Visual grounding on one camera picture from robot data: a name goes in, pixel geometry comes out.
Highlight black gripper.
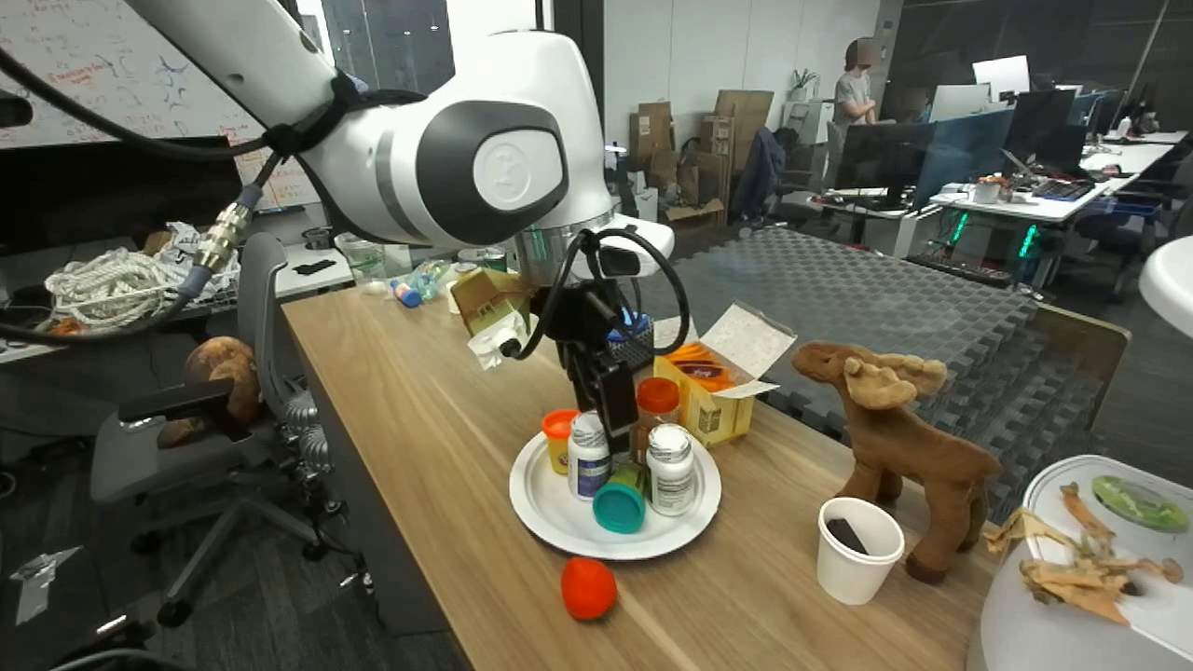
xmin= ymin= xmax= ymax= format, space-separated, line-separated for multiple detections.
xmin=542 ymin=281 xmax=661 ymax=440

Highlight orange-capped brown spice jar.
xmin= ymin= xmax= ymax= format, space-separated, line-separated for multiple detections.
xmin=631 ymin=374 xmax=691 ymax=465

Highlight yellow Play-Doh tub orange lid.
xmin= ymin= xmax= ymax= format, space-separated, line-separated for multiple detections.
xmin=538 ymin=405 xmax=585 ymax=477

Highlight green Play-Doh tub teal lid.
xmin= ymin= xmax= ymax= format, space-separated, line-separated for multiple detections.
xmin=588 ymin=477 xmax=654 ymax=540

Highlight red ball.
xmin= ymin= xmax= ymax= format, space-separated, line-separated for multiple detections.
xmin=559 ymin=557 xmax=621 ymax=626

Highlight white paper plate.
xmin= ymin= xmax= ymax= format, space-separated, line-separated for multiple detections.
xmin=503 ymin=424 xmax=727 ymax=568

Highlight yellow orange cardboard box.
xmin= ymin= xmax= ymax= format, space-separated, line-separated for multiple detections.
xmin=649 ymin=302 xmax=800 ymax=451

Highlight brown cardboard box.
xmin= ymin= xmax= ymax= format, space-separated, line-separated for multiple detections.
xmin=708 ymin=87 xmax=780 ymax=166
xmin=621 ymin=97 xmax=681 ymax=194

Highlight dark grey floor mat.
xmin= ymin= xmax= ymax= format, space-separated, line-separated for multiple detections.
xmin=669 ymin=219 xmax=1133 ymax=514

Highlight white paper cup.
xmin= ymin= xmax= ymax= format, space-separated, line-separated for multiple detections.
xmin=813 ymin=491 xmax=908 ymax=610

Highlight brown plush bunny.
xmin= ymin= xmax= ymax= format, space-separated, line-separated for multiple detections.
xmin=790 ymin=339 xmax=1007 ymax=588

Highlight standing person grey shirt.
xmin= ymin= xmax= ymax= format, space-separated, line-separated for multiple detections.
xmin=828 ymin=35 xmax=882 ymax=130

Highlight brown plush toy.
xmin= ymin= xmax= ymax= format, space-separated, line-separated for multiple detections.
xmin=157 ymin=330 xmax=265 ymax=451

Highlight white office desk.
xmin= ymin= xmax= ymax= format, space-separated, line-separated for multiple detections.
xmin=930 ymin=125 xmax=1188 ymax=292

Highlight grey office chair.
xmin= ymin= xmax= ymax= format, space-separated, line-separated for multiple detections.
xmin=81 ymin=230 xmax=365 ymax=634

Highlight white lit monitor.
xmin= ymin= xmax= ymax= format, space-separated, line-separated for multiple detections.
xmin=968 ymin=51 xmax=1036 ymax=109

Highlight dark computer monitor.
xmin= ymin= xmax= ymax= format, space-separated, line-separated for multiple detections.
xmin=1000 ymin=87 xmax=1090 ymax=180

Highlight white storage box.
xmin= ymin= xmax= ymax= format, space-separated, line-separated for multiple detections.
xmin=966 ymin=451 xmax=1193 ymax=671

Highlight white round table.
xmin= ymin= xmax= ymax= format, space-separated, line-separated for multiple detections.
xmin=1133 ymin=230 xmax=1193 ymax=342

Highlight black side table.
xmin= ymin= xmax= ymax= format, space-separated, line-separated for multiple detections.
xmin=0 ymin=201 xmax=313 ymax=369

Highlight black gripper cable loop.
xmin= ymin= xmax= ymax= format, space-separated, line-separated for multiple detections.
xmin=500 ymin=225 xmax=693 ymax=366

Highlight white cable loops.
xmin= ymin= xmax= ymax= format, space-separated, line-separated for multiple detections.
xmin=36 ymin=219 xmax=244 ymax=339

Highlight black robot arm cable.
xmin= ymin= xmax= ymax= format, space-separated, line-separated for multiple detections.
xmin=0 ymin=48 xmax=358 ymax=308

